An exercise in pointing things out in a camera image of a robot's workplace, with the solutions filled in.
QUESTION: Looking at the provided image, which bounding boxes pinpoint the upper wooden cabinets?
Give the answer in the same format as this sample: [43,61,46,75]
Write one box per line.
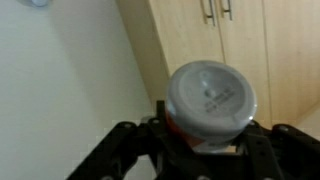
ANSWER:
[115,0,320,131]

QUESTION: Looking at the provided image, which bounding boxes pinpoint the white orange-label pill bottle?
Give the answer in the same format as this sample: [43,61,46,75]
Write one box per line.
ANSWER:
[166,60,257,154]

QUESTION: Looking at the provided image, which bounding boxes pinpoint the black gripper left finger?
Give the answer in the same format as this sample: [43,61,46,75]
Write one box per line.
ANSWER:
[66,101,187,180]

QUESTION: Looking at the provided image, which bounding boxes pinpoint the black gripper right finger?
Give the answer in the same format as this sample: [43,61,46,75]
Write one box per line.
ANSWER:
[239,122,320,180]

